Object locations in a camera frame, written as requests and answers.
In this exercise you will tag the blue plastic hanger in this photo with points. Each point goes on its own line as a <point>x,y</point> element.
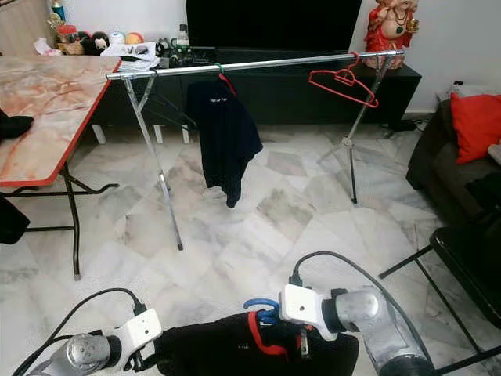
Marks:
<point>254,302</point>

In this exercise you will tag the black shirt red collar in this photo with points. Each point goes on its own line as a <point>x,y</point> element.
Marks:
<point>203,352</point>

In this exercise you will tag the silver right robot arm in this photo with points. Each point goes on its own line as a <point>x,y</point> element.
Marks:
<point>360,309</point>

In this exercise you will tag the red plastic hanger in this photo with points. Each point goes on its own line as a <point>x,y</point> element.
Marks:
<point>348,76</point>

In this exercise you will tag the green plastic hanger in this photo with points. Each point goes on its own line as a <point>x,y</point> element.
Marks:
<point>219,69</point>

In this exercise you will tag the black folding chair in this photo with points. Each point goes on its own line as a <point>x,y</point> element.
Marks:
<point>470,266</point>

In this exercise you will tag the black jacket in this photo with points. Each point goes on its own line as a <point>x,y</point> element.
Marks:
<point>12,219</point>

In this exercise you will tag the dark brown sofa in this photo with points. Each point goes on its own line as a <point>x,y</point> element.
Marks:
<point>438,172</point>

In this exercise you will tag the navy blue shirt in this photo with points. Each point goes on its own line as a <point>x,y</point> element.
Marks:
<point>223,133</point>

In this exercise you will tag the marble top folding table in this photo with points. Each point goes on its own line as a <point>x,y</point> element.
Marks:
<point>55,102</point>

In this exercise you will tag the red cushion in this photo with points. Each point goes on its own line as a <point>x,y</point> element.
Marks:
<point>477,125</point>

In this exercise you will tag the black soundbar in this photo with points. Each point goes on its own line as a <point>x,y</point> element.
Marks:
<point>290,53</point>

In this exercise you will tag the stack of papers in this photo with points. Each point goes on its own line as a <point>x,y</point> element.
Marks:
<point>133,51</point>

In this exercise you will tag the black flat television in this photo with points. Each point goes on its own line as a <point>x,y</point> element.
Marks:
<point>274,23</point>

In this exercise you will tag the red laughing buddha statue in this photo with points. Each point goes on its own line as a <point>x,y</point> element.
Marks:
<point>391,31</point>

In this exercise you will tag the orange yellow ball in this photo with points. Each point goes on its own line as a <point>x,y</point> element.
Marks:
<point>135,37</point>

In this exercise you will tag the white blue ball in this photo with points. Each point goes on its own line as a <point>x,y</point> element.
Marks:
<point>117,37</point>

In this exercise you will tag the pink tissue box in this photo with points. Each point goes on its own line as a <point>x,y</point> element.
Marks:
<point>45,47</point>

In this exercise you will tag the red lidded jar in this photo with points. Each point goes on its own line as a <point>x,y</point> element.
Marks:
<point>68,37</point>

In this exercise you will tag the wooden sideboard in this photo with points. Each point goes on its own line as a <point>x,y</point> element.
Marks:
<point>23,31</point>

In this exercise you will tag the blue gold trophy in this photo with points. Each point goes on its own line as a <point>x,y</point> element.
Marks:
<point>57,11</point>

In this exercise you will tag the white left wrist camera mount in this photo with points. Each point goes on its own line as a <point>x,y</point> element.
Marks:
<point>137,329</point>

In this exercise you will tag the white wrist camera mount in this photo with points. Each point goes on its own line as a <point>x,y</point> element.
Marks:
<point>305,304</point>
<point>137,329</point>

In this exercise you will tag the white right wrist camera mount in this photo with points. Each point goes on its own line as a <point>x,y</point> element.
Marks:
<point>305,304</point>

